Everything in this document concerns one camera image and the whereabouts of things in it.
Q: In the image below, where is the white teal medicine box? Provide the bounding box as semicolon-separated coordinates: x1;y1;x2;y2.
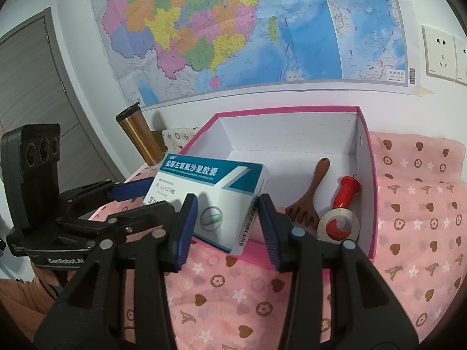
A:
146;153;271;255

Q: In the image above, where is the pink printed blanket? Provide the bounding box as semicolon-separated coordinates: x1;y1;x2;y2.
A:
120;131;467;350

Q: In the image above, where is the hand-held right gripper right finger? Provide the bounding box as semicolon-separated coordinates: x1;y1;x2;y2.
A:
257;195;420;350

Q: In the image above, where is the cream star-print cloth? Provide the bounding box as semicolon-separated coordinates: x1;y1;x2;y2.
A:
161;127;205;154

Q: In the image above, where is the red corkscrew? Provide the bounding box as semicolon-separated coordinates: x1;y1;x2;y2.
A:
326;174;363;240

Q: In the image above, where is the person's left forearm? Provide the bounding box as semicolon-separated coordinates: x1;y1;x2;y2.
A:
0;269;79;316

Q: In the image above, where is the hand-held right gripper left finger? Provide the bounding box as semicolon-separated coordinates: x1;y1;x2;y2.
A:
32;193;198;350

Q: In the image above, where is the pink cardboard box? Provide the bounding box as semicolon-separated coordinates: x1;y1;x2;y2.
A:
124;105;382;274

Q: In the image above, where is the brown wooden comb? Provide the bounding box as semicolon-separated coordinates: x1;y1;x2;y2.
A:
285;157;331;232

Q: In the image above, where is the gold metal tumbler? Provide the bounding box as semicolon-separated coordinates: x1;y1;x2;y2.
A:
116;102;165;166

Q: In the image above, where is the white wall socket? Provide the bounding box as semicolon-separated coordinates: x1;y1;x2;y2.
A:
453;36;467;84
421;25;458;81

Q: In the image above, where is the grey door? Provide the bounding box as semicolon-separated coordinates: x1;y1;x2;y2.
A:
0;7;121;183

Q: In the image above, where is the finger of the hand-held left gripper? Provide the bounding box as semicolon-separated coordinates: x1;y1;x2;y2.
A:
60;176;154;208
58;204;176;244

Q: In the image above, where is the grey tape roll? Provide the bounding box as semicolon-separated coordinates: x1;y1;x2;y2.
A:
317;208;360;244

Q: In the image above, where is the colourful wall map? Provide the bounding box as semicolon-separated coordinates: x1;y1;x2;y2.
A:
89;0;427;108

